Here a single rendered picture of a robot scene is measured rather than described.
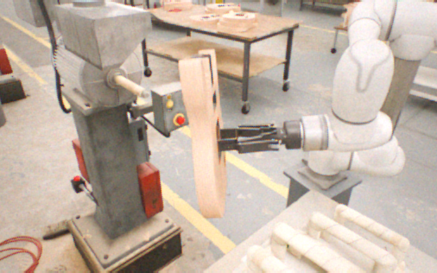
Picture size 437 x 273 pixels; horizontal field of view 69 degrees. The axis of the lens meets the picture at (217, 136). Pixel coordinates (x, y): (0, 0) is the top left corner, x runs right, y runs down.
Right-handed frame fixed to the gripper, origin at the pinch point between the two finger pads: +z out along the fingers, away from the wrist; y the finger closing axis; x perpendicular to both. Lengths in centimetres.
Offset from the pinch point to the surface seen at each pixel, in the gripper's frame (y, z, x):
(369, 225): -3.1, -38.0, -26.7
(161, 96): 60, 30, -2
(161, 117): 62, 32, -13
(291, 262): -21.2, -14.8, -21.3
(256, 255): -30.1, -7.2, -11.1
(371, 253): -19.9, -32.1, -20.8
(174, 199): 132, 53, -101
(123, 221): 67, 65, -72
